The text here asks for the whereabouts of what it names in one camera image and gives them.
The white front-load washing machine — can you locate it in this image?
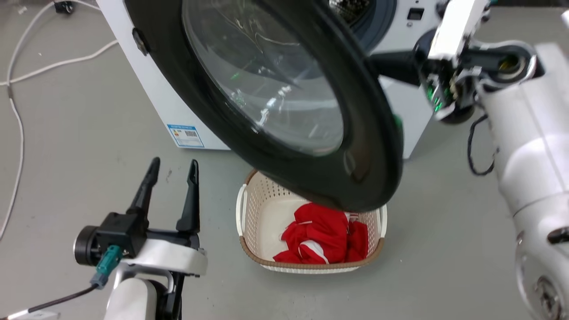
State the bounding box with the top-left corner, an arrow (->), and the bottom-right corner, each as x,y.
96,0 -> 450,160

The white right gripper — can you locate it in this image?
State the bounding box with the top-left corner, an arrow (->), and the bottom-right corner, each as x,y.
370,0 -> 489,125

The white floor cable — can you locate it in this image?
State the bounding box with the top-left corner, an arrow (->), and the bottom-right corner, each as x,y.
0,0 -> 100,240
0,40 -> 119,87

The blue energy label sticker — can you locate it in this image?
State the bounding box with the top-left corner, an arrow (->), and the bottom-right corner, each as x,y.
167,124 -> 205,149

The red and white garment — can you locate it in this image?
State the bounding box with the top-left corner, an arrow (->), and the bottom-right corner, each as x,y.
272,202 -> 369,265

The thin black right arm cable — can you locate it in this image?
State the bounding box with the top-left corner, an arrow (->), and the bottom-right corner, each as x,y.
467,114 -> 497,176

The black round glass washer door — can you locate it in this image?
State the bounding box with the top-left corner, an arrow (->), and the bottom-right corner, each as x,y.
124,0 -> 404,213

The black cable with teal connector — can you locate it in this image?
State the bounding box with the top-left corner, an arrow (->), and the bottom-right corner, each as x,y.
0,245 -> 123,320

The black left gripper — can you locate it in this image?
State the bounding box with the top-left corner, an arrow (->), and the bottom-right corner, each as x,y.
73,157 -> 201,267

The beige perforated laundry basket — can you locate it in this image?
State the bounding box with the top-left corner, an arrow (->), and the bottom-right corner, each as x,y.
236,169 -> 388,274

